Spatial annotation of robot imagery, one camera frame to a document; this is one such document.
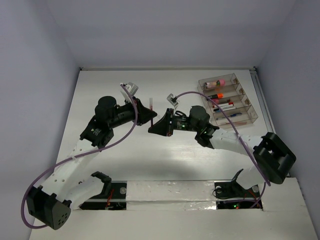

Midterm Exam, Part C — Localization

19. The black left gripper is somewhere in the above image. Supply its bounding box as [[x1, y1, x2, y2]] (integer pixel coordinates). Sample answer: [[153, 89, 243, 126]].
[[109, 96, 157, 129]]

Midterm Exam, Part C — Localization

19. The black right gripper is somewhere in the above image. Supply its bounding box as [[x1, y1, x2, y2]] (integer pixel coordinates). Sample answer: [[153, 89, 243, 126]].
[[148, 107, 200, 136]]

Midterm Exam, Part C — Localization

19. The red gel pen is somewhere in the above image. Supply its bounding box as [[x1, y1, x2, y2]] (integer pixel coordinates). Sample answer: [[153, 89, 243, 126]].
[[149, 97, 154, 127]]

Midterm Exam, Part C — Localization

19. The pink black highlighter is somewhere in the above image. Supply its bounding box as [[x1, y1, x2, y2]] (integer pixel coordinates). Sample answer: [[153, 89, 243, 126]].
[[213, 99, 224, 105]]

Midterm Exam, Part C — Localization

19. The white pen blue cap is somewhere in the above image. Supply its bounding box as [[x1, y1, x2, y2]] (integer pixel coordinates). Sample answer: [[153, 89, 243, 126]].
[[213, 106, 236, 113]]

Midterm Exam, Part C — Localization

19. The orange black highlighter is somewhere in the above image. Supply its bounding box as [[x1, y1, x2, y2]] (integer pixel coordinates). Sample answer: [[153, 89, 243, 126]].
[[207, 93, 224, 100]]

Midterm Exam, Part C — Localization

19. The white pen red cap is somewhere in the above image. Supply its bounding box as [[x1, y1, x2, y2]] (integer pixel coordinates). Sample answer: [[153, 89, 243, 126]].
[[218, 101, 234, 108]]

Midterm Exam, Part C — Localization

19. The dark blue ballpoint pen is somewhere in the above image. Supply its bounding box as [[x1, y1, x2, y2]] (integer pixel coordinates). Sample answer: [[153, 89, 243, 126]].
[[216, 112, 243, 120]]

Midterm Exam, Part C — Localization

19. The red ballpoint pen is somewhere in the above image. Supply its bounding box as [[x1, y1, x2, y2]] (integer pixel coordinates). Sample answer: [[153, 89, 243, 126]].
[[221, 121, 247, 126]]

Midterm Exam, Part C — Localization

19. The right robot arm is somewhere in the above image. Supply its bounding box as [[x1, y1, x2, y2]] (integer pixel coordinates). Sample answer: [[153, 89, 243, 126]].
[[148, 105, 297, 198]]

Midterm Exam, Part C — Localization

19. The clear plastic organizer tray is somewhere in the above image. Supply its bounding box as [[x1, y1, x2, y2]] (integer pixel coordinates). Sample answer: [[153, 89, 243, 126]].
[[197, 73, 258, 129]]

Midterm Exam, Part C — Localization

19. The white foam front board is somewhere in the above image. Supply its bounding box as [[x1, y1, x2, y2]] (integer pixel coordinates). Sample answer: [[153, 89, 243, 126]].
[[30, 178, 317, 240]]

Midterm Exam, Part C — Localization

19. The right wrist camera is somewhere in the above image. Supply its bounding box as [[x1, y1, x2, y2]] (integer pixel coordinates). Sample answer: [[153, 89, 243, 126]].
[[166, 93, 180, 109]]

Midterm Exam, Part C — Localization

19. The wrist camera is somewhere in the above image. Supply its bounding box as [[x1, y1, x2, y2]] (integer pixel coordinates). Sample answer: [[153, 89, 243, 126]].
[[121, 82, 139, 96], [166, 93, 180, 109]]

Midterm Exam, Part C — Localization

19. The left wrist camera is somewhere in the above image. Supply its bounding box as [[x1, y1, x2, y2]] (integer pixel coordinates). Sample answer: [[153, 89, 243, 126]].
[[121, 82, 139, 96]]

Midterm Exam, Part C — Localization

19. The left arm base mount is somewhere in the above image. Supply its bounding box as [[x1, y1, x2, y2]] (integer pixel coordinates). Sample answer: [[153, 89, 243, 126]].
[[79, 181, 127, 211]]

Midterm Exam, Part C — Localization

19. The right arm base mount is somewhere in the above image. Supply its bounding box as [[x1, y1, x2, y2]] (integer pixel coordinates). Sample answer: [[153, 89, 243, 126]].
[[212, 169, 263, 210]]

